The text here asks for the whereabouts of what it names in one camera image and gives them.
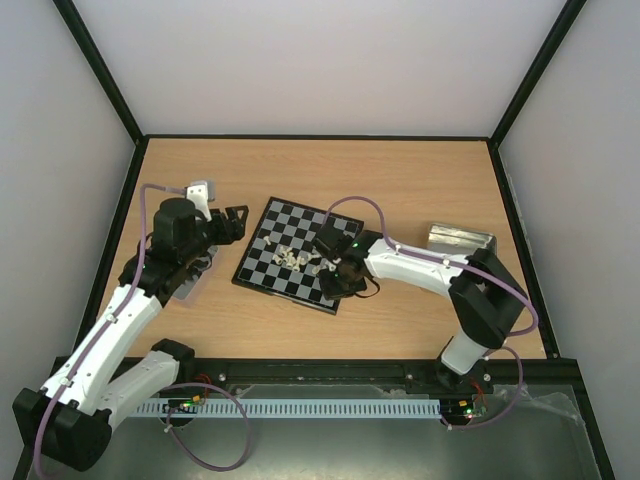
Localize white chess piece rook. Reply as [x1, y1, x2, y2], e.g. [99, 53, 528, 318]
[326, 258, 341, 271]

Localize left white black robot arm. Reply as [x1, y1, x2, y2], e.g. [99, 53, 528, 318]
[12, 197, 249, 479]

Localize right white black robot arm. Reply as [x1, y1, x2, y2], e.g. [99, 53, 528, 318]
[312, 225, 526, 392]

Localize pile of black chess pieces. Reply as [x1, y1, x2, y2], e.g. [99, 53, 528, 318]
[177, 251, 214, 283]

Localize white chess piece cluster centre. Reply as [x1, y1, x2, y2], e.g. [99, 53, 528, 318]
[272, 246, 321, 272]

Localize black and grey chessboard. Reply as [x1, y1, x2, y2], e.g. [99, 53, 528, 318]
[232, 197, 364, 315]

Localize left metal tray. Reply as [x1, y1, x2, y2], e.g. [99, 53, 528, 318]
[172, 246, 219, 306]

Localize metal tray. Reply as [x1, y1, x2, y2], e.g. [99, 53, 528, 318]
[172, 246, 219, 306]
[426, 223, 497, 256]

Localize right metal tray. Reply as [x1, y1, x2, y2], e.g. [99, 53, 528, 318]
[426, 223, 497, 256]

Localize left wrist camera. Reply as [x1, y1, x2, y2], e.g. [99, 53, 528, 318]
[185, 180, 215, 222]

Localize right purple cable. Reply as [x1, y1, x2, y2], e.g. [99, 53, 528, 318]
[322, 195, 541, 337]

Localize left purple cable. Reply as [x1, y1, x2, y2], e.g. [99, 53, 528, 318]
[32, 183, 194, 479]

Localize black aluminium frame rail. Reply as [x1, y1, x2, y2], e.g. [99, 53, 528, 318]
[49, 355, 581, 396]

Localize light blue cable duct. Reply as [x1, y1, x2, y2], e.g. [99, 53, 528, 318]
[130, 398, 441, 420]

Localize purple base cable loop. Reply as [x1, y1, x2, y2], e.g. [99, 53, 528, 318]
[162, 382, 251, 470]

